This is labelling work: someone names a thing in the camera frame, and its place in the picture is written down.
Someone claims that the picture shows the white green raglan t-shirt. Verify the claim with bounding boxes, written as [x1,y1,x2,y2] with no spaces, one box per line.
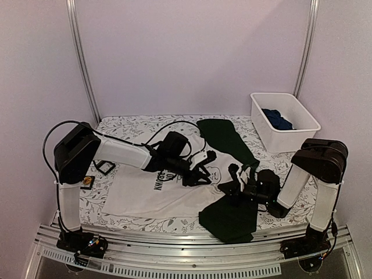
[102,119,259,244]

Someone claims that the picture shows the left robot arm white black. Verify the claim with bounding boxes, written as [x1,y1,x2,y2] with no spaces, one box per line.
[44,120,216,252]

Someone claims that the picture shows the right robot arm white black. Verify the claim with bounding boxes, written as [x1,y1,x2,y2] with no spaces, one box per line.
[218,138,348,253]

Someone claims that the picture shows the yellow round brooch brown flowers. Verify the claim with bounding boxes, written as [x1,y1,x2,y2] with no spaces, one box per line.
[83,177,92,185]

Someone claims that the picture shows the floral patterned table mat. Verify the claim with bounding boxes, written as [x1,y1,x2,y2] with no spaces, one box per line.
[53,115,319,233]

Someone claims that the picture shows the dark blue cloth in bin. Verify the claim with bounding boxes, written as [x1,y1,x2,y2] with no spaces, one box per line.
[262,109,293,130]

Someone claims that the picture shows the white plastic bin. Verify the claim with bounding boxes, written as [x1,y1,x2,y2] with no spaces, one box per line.
[251,92,321,153]

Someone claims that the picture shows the black display box far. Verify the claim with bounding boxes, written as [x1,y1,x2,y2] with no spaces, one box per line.
[93,160,116,176]

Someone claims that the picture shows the black display box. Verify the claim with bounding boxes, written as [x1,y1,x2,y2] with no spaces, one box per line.
[93,160,116,176]
[80,176,95,190]

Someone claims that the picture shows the black display box near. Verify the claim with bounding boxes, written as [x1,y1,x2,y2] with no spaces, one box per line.
[80,176,95,190]

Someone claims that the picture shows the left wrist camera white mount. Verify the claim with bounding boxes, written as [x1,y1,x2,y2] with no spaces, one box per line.
[188,150,217,170]

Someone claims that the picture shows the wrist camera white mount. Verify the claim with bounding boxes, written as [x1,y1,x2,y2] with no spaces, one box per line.
[228,163,249,187]
[188,150,217,170]

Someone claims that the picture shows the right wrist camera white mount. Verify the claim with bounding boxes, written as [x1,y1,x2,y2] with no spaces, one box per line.
[228,163,249,187]

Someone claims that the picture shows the aluminium front rail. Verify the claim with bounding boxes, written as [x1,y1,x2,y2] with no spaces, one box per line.
[24,224,363,278]

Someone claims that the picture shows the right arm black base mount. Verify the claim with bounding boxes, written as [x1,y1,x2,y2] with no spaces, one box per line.
[280,225,331,259]

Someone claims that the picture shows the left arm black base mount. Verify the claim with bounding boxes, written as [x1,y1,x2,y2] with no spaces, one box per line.
[56,231,108,259]

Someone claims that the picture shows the right aluminium frame post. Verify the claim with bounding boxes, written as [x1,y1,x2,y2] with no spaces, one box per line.
[293,0,320,99]

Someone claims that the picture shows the aluminium frame post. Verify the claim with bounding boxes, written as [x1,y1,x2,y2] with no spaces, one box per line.
[293,0,320,99]
[66,0,101,124]

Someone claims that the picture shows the left aluminium frame post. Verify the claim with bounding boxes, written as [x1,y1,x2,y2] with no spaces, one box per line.
[66,0,101,124]

